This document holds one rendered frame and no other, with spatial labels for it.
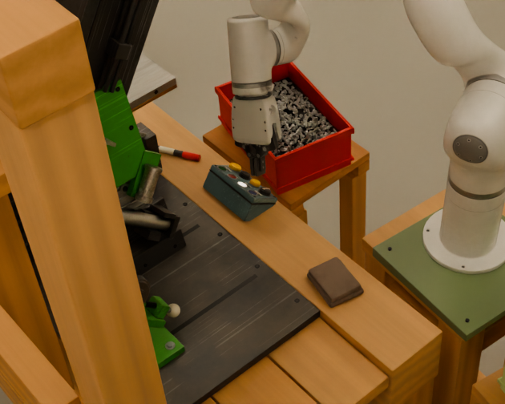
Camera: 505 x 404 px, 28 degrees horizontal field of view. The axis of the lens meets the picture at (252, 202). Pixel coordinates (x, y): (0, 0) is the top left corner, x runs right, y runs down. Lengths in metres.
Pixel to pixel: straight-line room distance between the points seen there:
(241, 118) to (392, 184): 1.50
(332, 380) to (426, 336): 0.20
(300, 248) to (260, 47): 0.43
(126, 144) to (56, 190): 0.96
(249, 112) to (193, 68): 2.00
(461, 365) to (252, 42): 0.80
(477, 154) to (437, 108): 2.00
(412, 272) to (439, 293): 0.08
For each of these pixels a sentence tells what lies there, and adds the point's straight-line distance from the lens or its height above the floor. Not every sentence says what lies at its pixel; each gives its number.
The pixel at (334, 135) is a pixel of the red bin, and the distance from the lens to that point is 2.35.
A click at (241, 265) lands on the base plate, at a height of 0.90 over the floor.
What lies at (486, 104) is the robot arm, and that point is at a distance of 1.86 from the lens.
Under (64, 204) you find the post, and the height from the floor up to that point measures 1.73.
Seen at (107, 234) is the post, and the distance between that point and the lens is 1.17.
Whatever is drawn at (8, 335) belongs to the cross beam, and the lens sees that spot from 1.60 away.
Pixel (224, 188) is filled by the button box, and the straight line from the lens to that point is 2.22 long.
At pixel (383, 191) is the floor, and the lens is 3.52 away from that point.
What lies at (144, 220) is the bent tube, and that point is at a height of 1.00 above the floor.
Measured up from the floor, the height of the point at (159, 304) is 1.00.
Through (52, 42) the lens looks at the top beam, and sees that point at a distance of 0.98.
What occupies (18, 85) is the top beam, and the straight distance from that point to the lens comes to 0.99.
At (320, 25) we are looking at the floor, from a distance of 4.26.
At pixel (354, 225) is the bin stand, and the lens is 2.63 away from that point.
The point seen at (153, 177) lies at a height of 1.08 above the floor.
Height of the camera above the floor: 2.49
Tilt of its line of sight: 45 degrees down
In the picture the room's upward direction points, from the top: 6 degrees counter-clockwise
